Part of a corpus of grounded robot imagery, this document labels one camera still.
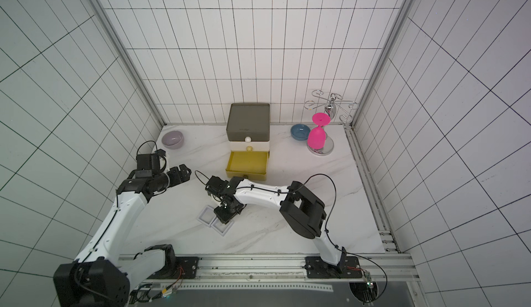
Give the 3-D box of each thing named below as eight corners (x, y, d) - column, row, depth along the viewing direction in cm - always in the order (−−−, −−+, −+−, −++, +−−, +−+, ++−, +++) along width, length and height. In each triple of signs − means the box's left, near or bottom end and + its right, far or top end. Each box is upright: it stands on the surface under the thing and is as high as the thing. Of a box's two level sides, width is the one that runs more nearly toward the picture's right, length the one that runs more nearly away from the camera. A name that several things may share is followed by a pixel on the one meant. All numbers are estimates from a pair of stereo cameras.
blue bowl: (291, 140, 115) (292, 135, 111) (290, 129, 121) (291, 124, 117) (310, 140, 115) (311, 135, 111) (307, 129, 121) (309, 124, 117)
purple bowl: (163, 150, 109) (159, 144, 105) (169, 136, 116) (165, 130, 112) (183, 150, 110) (180, 144, 105) (188, 136, 116) (185, 130, 112)
